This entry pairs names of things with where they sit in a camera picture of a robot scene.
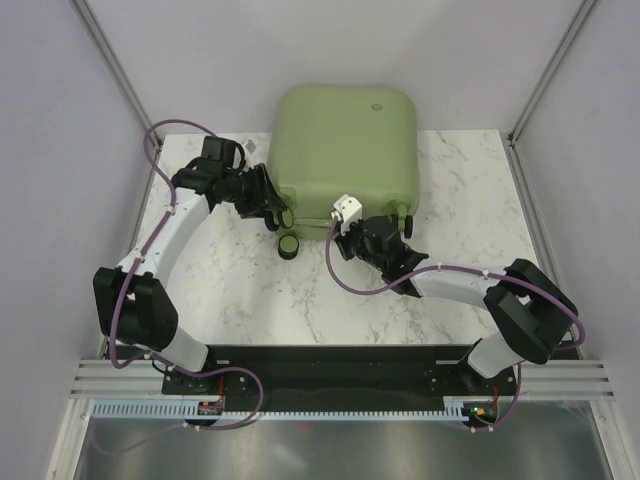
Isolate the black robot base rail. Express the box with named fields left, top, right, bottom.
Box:
left=162, top=345, right=516, bottom=414

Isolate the right aluminium frame post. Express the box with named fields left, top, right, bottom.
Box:
left=505, top=0, right=600, bottom=149

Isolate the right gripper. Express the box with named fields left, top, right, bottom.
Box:
left=327, top=217, right=385, bottom=274

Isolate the aluminium frame post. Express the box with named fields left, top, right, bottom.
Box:
left=69, top=0, right=152, bottom=130
left=505, top=0, right=600, bottom=149

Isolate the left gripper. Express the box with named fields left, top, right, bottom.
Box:
left=224, top=164, right=288, bottom=220

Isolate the purple cable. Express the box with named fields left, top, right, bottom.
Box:
left=109, top=118, right=265, bottom=435
left=324, top=209, right=587, bottom=435

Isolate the green suitcase wheel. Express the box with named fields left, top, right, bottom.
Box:
left=277, top=234, right=300, bottom=260
left=264, top=209, right=294, bottom=232
left=391, top=202, right=414, bottom=239

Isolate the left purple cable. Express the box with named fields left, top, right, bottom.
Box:
left=109, top=118, right=265, bottom=435

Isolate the left aluminium frame post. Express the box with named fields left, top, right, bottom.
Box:
left=69, top=0, right=152, bottom=130

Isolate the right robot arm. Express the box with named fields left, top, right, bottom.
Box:
left=327, top=213, right=584, bottom=394

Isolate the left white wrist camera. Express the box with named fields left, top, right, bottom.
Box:
left=244, top=141, right=257, bottom=154

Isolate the green suitcase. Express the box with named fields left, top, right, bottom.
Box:
left=266, top=85, right=420, bottom=243

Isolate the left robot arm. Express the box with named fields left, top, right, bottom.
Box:
left=93, top=136, right=287, bottom=393

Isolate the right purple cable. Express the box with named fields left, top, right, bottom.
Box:
left=324, top=209, right=587, bottom=435

